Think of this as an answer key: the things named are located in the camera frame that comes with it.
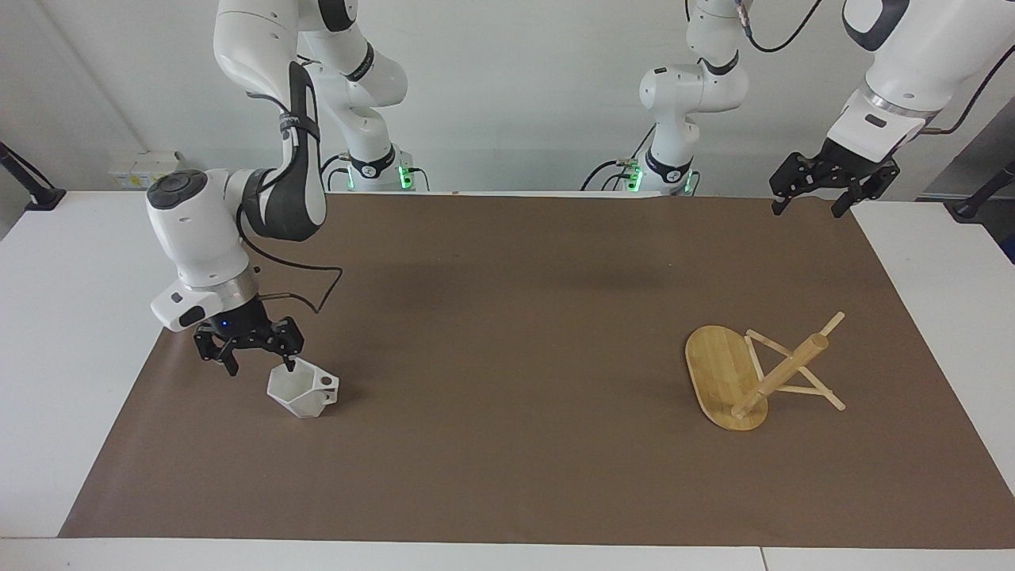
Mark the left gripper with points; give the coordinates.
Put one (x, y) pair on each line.
(847, 161)

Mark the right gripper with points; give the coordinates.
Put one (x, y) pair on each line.
(242, 321)

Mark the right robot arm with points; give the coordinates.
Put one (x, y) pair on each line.
(270, 47)

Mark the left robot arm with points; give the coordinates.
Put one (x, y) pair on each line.
(912, 55)

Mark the white faceted cup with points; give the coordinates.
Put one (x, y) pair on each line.
(300, 390)

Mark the wooden cup rack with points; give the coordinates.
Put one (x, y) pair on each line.
(725, 377)

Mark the black stand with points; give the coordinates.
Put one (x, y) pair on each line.
(36, 190)
(979, 198)

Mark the white wall socket box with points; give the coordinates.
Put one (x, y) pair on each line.
(143, 170)

